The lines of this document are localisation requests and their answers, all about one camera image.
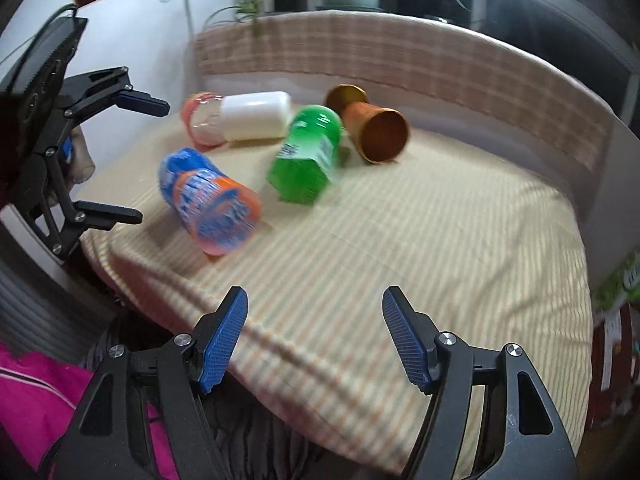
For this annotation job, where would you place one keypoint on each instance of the white cup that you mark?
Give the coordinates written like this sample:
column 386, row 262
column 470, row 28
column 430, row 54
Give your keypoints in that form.
column 255, row 116

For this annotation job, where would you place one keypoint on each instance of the orange copper cup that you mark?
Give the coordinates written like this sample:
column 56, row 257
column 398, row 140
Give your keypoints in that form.
column 342, row 95
column 379, row 134

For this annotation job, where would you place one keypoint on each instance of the orange copper cup front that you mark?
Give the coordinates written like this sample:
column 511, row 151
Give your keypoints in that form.
column 379, row 134

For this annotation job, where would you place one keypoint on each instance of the orange copper cup rear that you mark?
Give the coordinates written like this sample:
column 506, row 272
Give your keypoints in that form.
column 342, row 95

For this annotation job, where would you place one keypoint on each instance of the green white carton box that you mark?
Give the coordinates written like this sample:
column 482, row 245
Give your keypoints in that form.
column 619, row 287

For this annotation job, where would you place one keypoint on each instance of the plaid checkered blanket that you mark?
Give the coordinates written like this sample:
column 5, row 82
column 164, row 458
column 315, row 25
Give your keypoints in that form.
column 444, row 62

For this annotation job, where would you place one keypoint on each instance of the red cardboard box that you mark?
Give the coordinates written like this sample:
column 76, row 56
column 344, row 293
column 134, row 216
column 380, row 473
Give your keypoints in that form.
column 614, row 388

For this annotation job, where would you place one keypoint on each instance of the pink jacket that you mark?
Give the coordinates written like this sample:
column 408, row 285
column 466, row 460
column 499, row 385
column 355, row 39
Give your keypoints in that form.
column 61, row 421

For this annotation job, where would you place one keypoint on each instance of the blue orange Arctic Ocean cup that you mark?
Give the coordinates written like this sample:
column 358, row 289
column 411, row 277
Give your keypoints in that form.
column 218, row 212

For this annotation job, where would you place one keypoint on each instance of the green plastic cup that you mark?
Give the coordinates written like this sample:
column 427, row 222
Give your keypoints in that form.
column 304, row 166

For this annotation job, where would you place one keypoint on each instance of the striped yellow mattress cloth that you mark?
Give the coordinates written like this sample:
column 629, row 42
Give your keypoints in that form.
column 488, row 250

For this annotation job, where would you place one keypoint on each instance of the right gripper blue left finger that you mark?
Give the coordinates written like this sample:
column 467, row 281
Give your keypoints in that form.
column 180, row 373

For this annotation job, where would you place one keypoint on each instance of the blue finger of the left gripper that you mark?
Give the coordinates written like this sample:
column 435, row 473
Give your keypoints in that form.
column 86, row 95
column 82, row 216

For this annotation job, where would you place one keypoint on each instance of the red orange printed cup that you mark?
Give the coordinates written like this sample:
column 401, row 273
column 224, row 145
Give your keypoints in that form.
column 200, row 116

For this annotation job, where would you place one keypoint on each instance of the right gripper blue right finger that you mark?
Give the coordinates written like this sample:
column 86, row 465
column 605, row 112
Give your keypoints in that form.
column 521, row 434

